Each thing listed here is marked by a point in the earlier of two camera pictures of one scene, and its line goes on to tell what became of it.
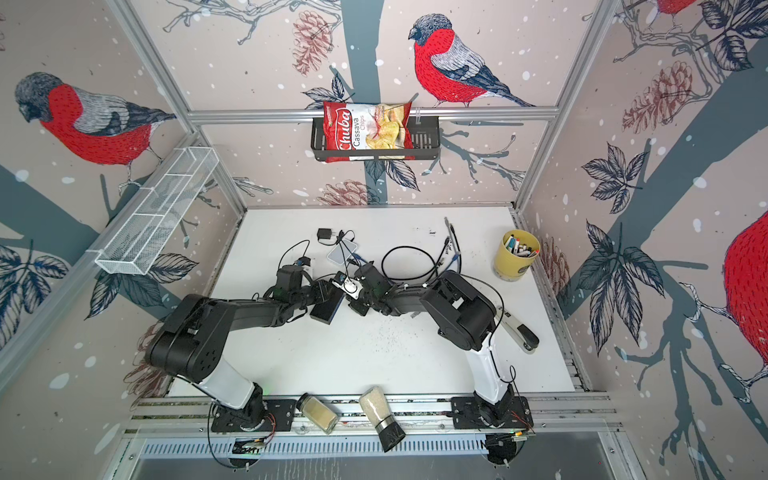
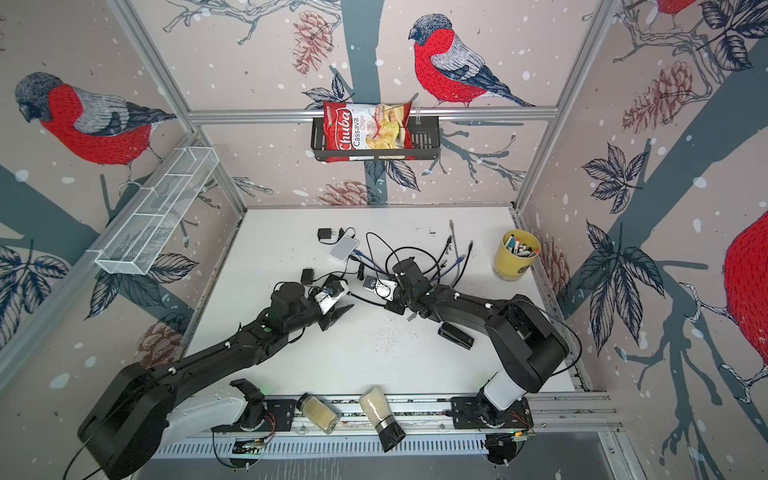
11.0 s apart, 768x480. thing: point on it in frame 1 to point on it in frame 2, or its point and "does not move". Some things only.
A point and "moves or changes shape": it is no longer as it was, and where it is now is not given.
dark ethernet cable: x=457 y=240 moves or changes shape
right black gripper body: x=364 y=302 to x=400 y=300
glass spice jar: x=317 y=413 does not move
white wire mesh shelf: x=155 y=211 does not move
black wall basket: x=425 y=143 does not move
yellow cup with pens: x=515 y=254 does not move
